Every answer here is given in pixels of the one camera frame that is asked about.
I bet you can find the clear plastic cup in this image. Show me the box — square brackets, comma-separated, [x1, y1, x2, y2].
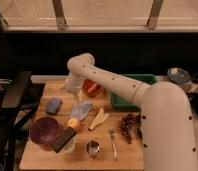
[62, 138, 75, 154]

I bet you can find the dark rectangular block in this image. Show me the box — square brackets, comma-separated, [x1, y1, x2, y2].
[51, 127, 76, 153]

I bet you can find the green plastic tray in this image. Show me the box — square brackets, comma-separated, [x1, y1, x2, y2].
[110, 74, 157, 111]

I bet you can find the grey metal bowl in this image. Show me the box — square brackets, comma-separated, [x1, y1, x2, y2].
[167, 67, 190, 85]

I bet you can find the bunch of dark grapes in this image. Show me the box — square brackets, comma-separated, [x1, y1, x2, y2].
[119, 113, 142, 144]

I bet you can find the blue-grey cloth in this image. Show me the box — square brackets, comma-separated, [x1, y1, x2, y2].
[70, 101, 93, 121]

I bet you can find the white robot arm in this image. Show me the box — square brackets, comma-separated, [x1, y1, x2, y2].
[66, 53, 198, 171]

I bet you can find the orange carrot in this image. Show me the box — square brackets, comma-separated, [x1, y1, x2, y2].
[87, 83, 99, 94]

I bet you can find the metal measuring cup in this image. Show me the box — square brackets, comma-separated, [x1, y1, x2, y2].
[86, 141, 100, 157]

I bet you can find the wooden cutting board table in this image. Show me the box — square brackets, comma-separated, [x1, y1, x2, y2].
[19, 79, 146, 171]

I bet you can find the orange fruit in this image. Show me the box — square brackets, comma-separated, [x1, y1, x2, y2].
[67, 118, 81, 132]

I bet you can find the black chair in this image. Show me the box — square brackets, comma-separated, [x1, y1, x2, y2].
[0, 71, 39, 171]

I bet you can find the silver fork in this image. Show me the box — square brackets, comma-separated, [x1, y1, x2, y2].
[109, 130, 118, 161]

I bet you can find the yellow banana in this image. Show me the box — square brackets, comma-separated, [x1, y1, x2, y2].
[88, 108, 109, 131]

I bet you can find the red bowl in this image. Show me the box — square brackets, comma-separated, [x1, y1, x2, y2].
[82, 79, 101, 97]

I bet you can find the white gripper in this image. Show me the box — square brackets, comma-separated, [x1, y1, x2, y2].
[65, 72, 84, 93]

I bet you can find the blue sponge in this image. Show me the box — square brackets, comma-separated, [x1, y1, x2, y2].
[46, 98, 62, 115]

